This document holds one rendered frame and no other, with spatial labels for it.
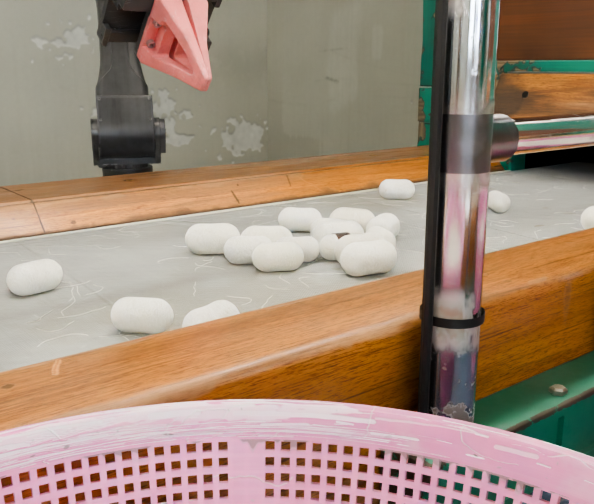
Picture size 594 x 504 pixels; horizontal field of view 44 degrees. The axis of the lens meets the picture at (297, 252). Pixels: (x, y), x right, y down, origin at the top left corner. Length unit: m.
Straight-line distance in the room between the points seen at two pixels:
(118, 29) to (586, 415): 0.48
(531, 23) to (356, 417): 0.78
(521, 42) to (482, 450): 0.79
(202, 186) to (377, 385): 0.40
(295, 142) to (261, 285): 2.34
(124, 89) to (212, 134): 1.89
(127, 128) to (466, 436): 0.74
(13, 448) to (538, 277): 0.26
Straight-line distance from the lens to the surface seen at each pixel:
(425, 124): 1.05
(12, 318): 0.41
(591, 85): 0.85
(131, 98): 0.92
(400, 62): 2.31
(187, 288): 0.44
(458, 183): 0.28
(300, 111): 2.74
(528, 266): 0.41
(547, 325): 0.40
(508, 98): 0.90
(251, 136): 2.89
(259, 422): 0.22
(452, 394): 0.31
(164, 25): 0.64
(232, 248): 0.48
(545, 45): 0.95
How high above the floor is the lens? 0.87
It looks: 14 degrees down
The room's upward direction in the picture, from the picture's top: straight up
